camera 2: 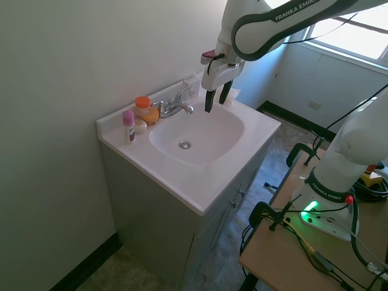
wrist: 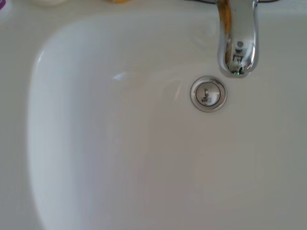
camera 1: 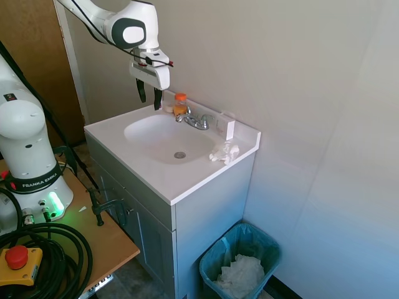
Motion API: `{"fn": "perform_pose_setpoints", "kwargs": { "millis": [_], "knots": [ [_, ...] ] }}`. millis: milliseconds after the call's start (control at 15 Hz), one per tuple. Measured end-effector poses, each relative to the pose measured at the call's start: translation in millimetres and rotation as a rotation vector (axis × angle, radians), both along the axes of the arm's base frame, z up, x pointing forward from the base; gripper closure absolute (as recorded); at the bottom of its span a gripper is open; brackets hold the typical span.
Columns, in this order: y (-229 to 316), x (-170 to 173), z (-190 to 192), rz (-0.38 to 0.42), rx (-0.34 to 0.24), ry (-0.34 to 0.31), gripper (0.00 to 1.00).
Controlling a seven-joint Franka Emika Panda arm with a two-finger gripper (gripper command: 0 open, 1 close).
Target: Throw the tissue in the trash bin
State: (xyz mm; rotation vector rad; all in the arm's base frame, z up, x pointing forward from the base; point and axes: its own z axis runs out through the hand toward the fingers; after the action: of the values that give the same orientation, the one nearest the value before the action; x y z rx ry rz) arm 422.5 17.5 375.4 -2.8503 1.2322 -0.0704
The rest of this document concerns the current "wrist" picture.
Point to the white sink vanity top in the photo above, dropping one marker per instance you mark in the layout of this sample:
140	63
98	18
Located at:
120	148

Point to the chrome sink drain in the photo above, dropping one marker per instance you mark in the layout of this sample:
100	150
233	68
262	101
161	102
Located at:
208	94

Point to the orange soap bottle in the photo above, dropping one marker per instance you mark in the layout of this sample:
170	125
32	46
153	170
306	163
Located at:
118	1

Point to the chrome faucet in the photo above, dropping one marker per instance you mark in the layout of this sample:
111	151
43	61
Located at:
244	28

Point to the small white round container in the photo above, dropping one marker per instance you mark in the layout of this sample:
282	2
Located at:
53	2

